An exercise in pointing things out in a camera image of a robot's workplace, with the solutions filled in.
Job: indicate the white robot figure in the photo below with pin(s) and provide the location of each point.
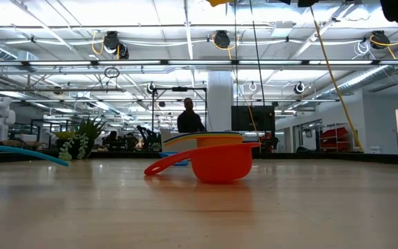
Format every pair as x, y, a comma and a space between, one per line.
1, 114

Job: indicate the red storage bins shelf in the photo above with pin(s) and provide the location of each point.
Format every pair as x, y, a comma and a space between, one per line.
337, 133

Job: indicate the long ceiling light bar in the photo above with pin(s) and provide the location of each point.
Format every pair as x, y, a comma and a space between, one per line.
199, 62

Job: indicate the potted succulent plant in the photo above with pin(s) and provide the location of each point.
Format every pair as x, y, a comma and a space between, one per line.
90, 129

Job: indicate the black monitor screen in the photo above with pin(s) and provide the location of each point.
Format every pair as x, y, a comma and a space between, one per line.
254, 119

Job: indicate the red measuring cup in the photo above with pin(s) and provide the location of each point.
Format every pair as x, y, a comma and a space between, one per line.
219, 162

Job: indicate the small blue measuring cup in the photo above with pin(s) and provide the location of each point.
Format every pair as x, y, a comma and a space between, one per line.
181, 163

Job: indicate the large orange measuring cup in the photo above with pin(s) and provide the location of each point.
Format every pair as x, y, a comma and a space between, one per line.
219, 141

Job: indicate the grey plastic basket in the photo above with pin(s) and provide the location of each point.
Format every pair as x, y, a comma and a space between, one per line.
171, 136

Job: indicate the black background gantry frame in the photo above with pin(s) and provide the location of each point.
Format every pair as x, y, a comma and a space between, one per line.
180, 89

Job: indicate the person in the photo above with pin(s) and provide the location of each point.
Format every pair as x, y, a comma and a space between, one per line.
189, 121

